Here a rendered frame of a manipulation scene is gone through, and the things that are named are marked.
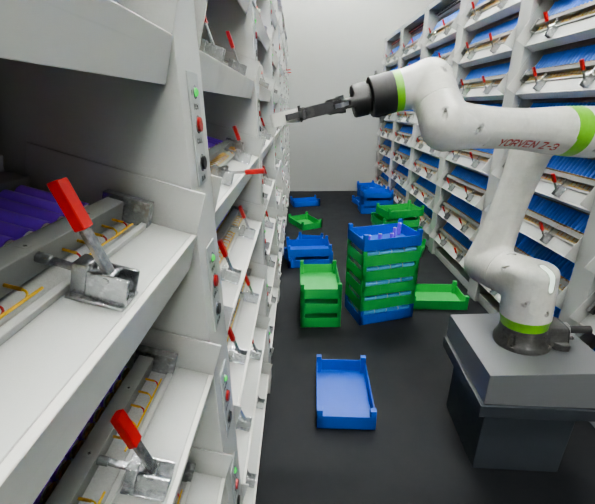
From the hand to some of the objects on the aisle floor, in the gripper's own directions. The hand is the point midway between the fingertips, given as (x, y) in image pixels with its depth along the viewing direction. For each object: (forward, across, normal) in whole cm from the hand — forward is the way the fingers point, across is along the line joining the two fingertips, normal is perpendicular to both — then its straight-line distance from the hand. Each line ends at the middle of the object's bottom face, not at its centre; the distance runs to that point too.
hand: (285, 117), depth 88 cm
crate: (-56, +87, -115) cm, 154 cm away
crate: (+2, +14, -102) cm, 103 cm away
